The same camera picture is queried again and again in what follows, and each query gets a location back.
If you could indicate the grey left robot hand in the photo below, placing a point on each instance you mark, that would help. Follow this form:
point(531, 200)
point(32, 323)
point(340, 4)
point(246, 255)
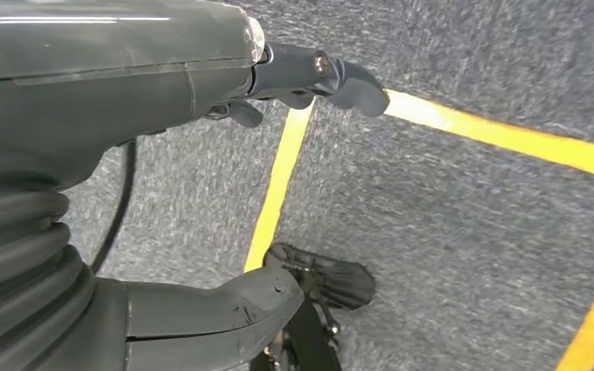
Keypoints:
point(97, 97)

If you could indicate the yellow floor tape rectangle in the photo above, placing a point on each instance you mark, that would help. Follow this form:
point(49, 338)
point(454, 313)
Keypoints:
point(276, 194)

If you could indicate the black robot foot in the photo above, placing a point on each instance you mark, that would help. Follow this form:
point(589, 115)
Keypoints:
point(338, 281)

